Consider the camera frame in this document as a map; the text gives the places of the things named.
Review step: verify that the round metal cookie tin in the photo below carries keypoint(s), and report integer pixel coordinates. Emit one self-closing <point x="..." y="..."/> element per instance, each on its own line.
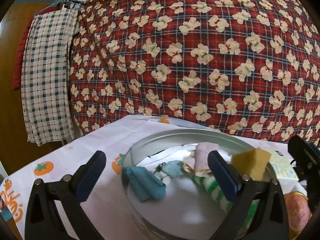
<point x="186" y="211"/>

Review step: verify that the yellow lidded round container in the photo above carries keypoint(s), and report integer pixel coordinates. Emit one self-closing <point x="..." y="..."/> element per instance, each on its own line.
<point x="298" y="212"/>

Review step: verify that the white persimmon print tablecloth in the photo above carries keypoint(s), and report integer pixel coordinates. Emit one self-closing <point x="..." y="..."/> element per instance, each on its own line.
<point x="106" y="206"/>

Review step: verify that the green white striped towel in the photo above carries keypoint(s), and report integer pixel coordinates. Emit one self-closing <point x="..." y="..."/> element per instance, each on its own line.
<point x="211" y="187"/>

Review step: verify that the wooden door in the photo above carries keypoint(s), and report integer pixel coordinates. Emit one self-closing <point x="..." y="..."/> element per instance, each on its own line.
<point x="16" y="151"/>

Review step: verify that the green white checked cloth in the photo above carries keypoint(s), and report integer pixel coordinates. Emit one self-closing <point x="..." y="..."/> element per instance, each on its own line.
<point x="45" y="77"/>

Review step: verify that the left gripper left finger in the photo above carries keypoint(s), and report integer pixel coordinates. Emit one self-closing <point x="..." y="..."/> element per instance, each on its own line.
<point x="43" y="221"/>

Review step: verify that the pink cloth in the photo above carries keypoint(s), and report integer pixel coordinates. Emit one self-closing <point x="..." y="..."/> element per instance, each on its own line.
<point x="197" y="162"/>

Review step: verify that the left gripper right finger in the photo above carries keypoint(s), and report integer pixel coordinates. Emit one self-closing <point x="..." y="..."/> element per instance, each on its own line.
<point x="270" y="220"/>

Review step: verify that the yellow sponge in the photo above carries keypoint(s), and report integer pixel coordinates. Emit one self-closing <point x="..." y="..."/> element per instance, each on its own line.
<point x="252" y="163"/>

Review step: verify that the yellow patterned tissue pack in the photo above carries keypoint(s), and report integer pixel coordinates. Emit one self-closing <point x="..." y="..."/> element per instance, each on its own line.
<point x="283" y="170"/>

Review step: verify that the teal blue cloth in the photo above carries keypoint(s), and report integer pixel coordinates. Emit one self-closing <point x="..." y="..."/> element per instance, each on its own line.
<point x="152" y="185"/>

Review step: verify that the red plaid bear blanket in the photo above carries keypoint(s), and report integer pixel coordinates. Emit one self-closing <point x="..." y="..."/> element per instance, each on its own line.
<point x="248" y="68"/>

